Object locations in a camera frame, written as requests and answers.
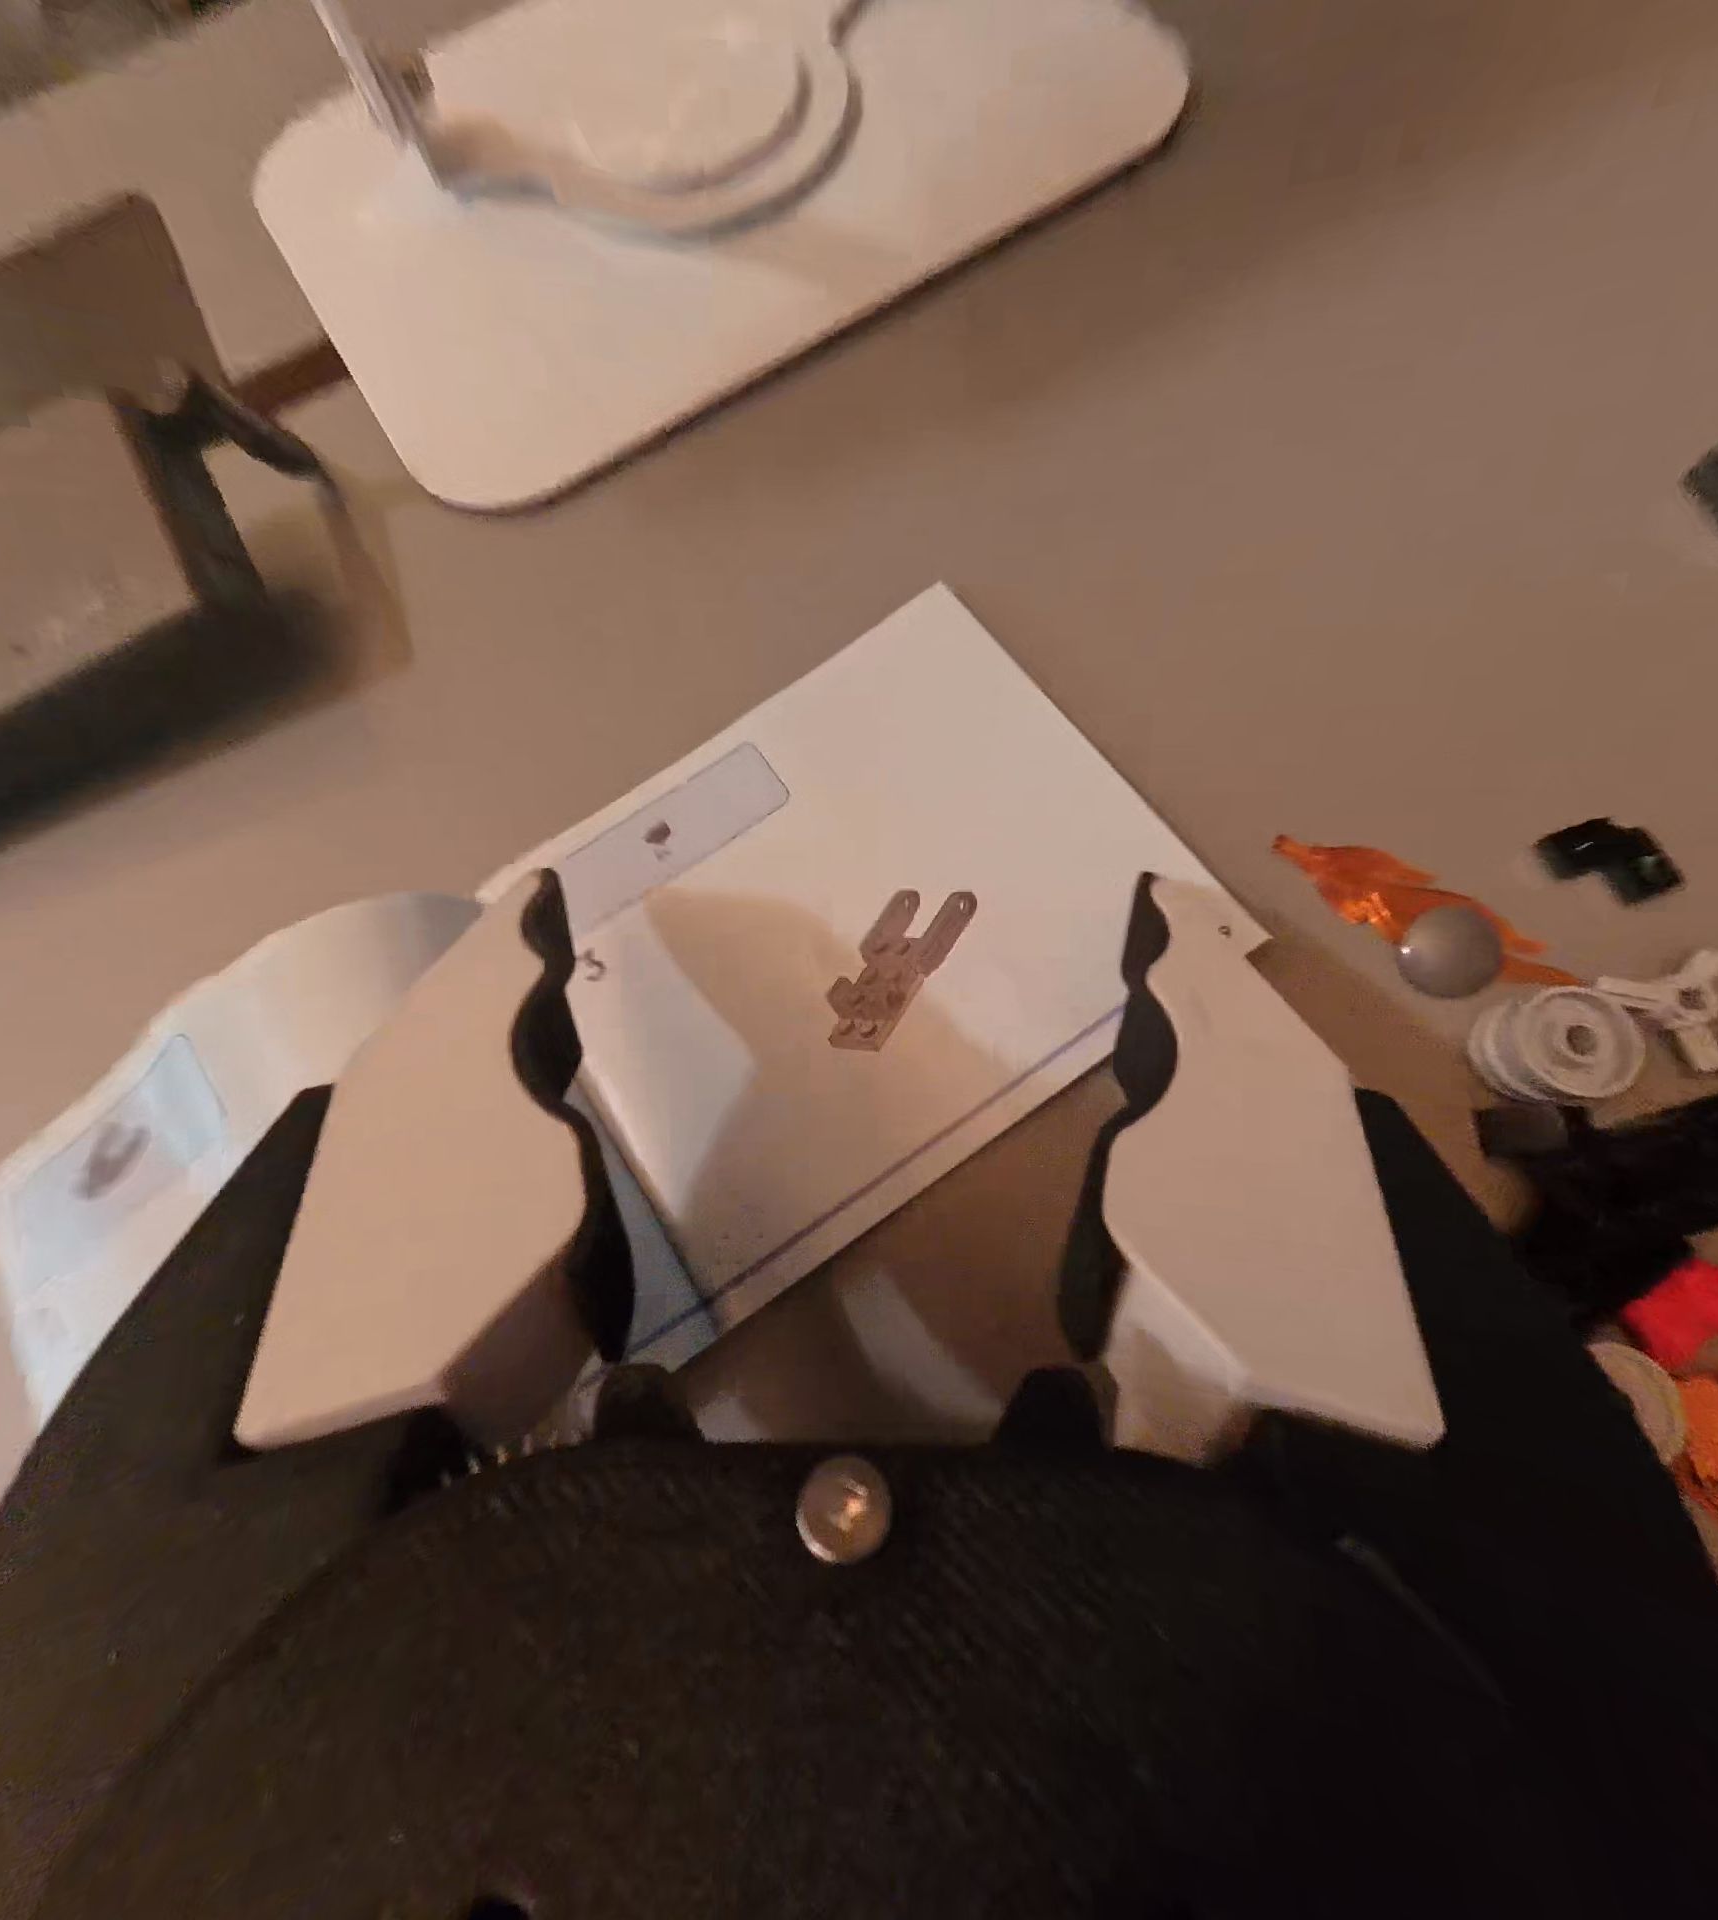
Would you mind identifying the pile of mixed lego pieces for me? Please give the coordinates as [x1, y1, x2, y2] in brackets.
[1467, 945, 1718, 1848]

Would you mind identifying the light grey lego wheel hub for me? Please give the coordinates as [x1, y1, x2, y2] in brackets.
[1468, 981, 1652, 1109]

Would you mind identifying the transparent orange lego flame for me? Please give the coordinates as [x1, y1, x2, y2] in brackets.
[1275, 834, 1584, 989]

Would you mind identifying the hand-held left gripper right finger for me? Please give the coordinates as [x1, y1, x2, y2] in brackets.
[1059, 873, 1449, 1469]

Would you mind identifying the black cable plug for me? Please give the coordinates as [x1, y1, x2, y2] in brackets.
[109, 361, 341, 607]

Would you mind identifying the grey lego dome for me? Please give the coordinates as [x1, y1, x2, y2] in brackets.
[1395, 903, 1504, 997]

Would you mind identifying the white laptop stand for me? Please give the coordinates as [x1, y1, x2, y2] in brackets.
[250, 0, 1197, 516]

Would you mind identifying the instruction booklet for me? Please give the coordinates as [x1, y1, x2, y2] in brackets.
[0, 582, 1276, 1430]

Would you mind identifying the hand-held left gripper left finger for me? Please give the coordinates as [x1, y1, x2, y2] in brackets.
[232, 867, 636, 1451]

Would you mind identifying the black curved lego piece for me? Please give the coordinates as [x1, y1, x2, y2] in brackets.
[1533, 816, 1689, 907]

